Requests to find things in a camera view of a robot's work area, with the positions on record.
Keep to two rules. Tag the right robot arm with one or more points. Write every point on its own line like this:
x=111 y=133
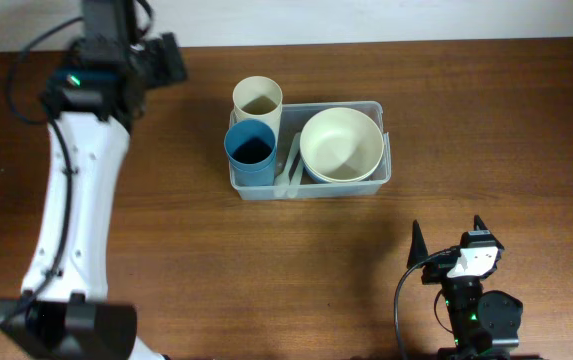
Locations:
x=484 y=324

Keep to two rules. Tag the white plastic fork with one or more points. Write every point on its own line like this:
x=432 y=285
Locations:
x=296 y=179

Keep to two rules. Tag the white plastic spoon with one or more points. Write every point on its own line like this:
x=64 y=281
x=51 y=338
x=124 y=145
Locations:
x=282 y=181

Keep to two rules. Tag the cream cup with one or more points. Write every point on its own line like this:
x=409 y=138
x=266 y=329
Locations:
x=259 y=98

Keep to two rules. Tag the cream bowl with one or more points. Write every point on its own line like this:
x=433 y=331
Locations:
x=347 y=180
x=341 y=143

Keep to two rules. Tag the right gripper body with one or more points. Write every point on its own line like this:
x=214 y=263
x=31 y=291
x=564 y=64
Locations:
x=439 y=269

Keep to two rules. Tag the blue cup front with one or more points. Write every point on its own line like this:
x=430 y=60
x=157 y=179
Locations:
x=250 y=145

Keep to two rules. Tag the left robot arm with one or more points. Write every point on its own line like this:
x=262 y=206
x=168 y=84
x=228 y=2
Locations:
x=91 y=102

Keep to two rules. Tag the clear plastic container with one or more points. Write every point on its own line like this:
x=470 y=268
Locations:
x=293 y=119

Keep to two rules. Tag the blue bowl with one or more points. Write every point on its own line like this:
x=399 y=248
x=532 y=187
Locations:
x=314 y=177

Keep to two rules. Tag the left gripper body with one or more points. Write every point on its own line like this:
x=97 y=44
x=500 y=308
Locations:
x=157 y=68

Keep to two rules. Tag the blue cup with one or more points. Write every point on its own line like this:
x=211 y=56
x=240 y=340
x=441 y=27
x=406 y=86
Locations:
x=263 y=176
x=250 y=145

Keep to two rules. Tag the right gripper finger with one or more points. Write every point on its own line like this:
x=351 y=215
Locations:
x=418 y=251
x=479 y=225

